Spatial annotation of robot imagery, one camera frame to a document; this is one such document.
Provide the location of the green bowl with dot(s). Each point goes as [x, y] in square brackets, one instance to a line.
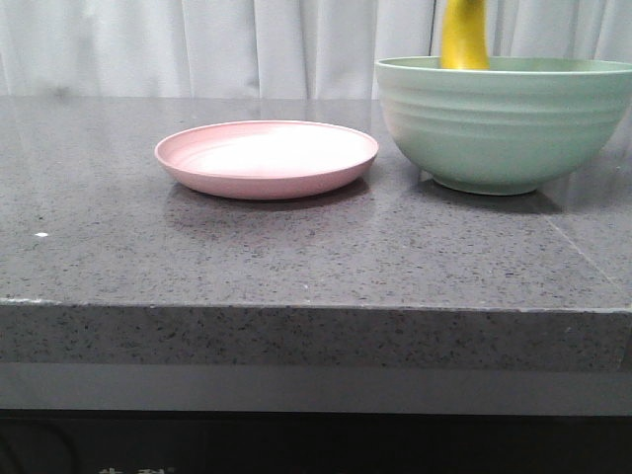
[506, 130]

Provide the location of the pink plate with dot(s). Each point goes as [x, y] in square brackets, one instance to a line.
[267, 159]

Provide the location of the white curtain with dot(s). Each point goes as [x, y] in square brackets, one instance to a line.
[209, 49]

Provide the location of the yellow banana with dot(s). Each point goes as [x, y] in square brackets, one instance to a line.
[463, 36]

